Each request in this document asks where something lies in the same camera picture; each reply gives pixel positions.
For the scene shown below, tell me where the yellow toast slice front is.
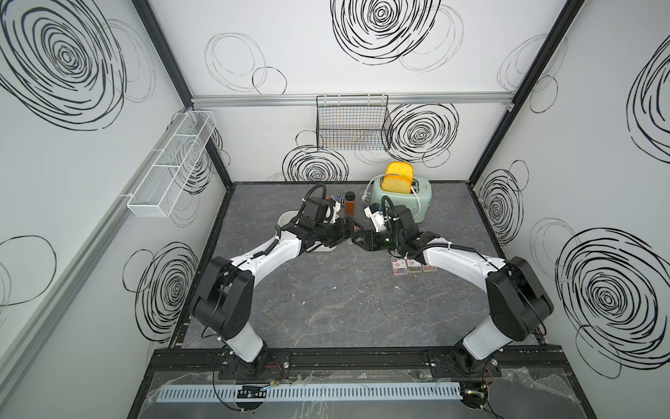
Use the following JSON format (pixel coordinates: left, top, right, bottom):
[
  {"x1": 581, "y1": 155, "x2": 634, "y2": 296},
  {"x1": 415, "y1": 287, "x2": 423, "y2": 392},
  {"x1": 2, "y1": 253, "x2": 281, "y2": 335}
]
[{"x1": 380, "y1": 174, "x2": 413, "y2": 194}]

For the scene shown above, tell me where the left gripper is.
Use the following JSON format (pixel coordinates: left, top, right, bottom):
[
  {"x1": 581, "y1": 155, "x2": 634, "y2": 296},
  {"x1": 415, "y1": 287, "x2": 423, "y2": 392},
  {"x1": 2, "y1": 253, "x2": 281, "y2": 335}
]
[{"x1": 313, "y1": 217, "x2": 363, "y2": 247}]

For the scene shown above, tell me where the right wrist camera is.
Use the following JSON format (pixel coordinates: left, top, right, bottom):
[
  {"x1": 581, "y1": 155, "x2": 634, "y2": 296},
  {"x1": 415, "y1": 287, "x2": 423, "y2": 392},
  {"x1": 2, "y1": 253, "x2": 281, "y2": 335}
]
[{"x1": 364, "y1": 204, "x2": 387, "y2": 233}]

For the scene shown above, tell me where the white storage box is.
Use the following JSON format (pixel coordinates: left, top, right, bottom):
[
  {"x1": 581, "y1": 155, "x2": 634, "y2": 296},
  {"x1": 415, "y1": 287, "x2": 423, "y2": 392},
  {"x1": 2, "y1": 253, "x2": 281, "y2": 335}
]
[{"x1": 277, "y1": 211, "x2": 335, "y2": 252}]

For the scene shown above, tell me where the white toaster cable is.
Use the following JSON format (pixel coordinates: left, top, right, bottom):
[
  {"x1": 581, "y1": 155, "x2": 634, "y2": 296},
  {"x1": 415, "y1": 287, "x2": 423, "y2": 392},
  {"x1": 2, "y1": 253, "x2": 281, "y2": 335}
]
[{"x1": 360, "y1": 175, "x2": 425, "y2": 225}]

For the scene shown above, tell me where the yellow toast slice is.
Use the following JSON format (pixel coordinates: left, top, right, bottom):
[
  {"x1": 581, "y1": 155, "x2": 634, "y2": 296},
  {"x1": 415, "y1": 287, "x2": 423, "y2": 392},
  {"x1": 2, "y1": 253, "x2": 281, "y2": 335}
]
[
  {"x1": 386, "y1": 162, "x2": 414, "y2": 181},
  {"x1": 380, "y1": 174, "x2": 413, "y2": 194}
]

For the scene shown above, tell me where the mint green toaster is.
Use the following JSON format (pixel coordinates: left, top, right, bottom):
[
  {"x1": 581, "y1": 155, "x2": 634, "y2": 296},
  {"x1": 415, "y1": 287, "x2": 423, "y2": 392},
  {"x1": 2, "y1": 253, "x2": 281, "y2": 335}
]
[{"x1": 369, "y1": 176, "x2": 433, "y2": 223}]

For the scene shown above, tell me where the orange spice bottle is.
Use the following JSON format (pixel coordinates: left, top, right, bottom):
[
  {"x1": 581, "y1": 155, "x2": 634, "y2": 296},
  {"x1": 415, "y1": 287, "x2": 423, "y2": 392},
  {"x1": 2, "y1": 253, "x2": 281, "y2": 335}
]
[{"x1": 345, "y1": 191, "x2": 356, "y2": 216}]

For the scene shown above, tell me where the aluminium wall rail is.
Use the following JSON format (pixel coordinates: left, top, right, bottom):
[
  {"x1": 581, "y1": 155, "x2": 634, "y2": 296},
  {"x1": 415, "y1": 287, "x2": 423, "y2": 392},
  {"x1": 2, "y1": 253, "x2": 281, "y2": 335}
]
[{"x1": 191, "y1": 91, "x2": 514, "y2": 108}]

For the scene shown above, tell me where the black wire basket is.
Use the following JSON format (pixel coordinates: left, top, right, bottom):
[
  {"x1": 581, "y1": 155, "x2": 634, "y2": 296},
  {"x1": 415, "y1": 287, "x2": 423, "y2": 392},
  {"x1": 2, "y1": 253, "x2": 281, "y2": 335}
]
[{"x1": 316, "y1": 104, "x2": 393, "y2": 151}]

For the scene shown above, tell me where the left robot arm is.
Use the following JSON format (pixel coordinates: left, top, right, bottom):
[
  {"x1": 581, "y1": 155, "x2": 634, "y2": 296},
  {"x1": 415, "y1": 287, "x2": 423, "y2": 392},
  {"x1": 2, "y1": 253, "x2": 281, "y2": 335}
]
[{"x1": 189, "y1": 183, "x2": 356, "y2": 370}]

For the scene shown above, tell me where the yellow toast slice back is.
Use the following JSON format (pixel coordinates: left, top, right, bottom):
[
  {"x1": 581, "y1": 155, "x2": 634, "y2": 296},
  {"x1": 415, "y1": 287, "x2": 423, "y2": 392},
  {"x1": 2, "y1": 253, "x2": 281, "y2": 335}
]
[{"x1": 386, "y1": 162, "x2": 414, "y2": 181}]

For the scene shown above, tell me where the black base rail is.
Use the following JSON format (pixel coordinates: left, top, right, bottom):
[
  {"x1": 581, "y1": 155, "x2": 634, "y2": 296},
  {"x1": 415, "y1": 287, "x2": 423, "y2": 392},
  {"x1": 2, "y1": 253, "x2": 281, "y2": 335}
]
[{"x1": 143, "y1": 345, "x2": 572, "y2": 382}]

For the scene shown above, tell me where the white slotted cable duct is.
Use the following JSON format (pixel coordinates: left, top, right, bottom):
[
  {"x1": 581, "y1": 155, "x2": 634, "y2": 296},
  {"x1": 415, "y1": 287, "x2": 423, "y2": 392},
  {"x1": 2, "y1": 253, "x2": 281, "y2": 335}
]
[{"x1": 155, "y1": 382, "x2": 463, "y2": 403}]

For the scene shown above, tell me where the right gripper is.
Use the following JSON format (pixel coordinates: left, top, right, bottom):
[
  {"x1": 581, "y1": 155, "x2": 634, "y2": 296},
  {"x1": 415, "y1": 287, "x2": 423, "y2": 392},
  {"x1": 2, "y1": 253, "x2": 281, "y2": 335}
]
[{"x1": 351, "y1": 229, "x2": 404, "y2": 251}]

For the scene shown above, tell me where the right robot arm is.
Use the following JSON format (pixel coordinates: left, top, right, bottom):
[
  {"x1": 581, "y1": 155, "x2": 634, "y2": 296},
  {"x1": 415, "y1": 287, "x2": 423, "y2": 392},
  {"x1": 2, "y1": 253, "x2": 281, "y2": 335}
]
[{"x1": 353, "y1": 196, "x2": 554, "y2": 375}]

